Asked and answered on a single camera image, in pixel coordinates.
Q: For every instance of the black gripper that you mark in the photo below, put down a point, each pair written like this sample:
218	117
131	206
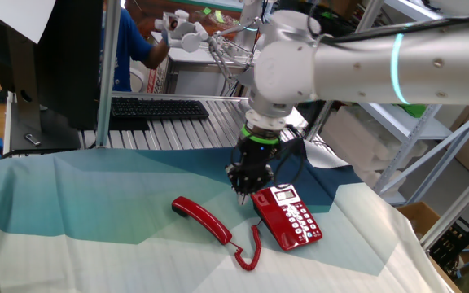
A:
259	156

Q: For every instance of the red telephone handset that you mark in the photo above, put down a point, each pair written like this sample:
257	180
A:
202	217

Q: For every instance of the white haptic control device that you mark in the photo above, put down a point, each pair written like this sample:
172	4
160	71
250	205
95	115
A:
187	34

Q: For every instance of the bare person forearm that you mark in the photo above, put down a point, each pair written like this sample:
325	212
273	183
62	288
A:
157	55

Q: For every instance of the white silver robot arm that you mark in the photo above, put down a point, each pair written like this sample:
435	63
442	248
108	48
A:
381	69

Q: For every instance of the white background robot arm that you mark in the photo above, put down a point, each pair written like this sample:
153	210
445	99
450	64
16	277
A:
251	16

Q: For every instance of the red telephone base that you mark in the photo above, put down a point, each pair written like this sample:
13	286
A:
269	213

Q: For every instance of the white background desk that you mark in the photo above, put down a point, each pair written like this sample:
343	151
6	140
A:
194	81

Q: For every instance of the white foam packing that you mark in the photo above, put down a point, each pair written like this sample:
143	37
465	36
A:
360	142

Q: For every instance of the black computer keyboard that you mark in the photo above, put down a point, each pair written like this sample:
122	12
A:
157	109

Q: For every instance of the red white carton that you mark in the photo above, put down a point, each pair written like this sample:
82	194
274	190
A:
155	81

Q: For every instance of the white round chair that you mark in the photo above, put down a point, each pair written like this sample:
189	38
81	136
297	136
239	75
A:
137	81

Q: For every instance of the teal blue white tablecloth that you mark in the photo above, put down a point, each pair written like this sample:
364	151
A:
96	195

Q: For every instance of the green sticky note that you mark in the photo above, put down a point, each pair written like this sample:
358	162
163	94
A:
207	11
219	16

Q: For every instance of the brown cardboard box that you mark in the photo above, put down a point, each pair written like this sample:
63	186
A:
417	215

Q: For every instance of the person in blue shirt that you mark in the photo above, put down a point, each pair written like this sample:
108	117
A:
128	53

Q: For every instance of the green plastic part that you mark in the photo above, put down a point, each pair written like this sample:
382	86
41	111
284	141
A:
413	110

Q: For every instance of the grey metal shelf rack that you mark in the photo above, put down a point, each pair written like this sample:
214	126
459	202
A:
430	130

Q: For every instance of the black monitor stand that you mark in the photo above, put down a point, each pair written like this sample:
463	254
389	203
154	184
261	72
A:
51	134

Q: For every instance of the black perforated crate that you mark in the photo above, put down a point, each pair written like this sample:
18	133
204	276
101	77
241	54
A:
454	240

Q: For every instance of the black computer monitor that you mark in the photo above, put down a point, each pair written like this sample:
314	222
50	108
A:
67	61

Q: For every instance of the silver usb stick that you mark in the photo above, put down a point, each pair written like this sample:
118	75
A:
33	140

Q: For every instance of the white paper sheet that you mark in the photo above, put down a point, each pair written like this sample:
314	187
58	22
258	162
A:
23	16

